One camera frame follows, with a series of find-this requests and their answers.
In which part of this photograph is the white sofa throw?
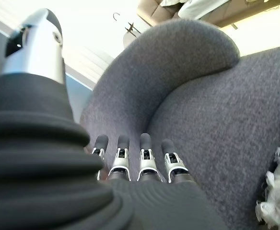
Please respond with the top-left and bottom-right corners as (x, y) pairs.
(160, 0), (229, 21)

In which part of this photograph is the grey fabric armchair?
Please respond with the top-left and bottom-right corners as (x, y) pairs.
(79, 19), (280, 230)

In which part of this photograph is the beige sofa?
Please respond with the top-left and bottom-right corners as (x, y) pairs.
(137, 0), (280, 28)

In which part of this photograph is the black metal coat stand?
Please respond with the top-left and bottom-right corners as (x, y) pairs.
(113, 11), (142, 38)

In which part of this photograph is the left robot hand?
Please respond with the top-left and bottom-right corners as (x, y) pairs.
(0, 8), (227, 230)

